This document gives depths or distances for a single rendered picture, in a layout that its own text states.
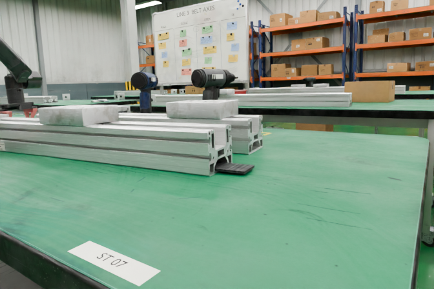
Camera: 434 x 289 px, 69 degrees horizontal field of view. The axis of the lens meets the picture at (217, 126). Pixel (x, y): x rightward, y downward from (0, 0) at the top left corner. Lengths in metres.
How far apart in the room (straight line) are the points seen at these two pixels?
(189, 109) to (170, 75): 3.66
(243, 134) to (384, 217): 0.40
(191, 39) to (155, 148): 3.65
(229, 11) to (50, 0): 10.93
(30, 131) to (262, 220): 0.70
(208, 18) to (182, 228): 3.80
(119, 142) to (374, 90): 2.07
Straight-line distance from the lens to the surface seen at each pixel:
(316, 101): 2.15
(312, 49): 10.36
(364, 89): 2.53
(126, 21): 9.63
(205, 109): 0.78
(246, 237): 0.37
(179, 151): 0.61
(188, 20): 4.31
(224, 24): 3.97
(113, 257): 0.36
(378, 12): 10.09
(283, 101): 2.22
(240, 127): 0.76
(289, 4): 12.10
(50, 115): 0.87
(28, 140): 0.99
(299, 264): 0.33
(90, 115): 0.79
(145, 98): 1.14
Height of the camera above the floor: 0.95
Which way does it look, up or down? 8 degrees down
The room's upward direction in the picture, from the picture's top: 2 degrees counter-clockwise
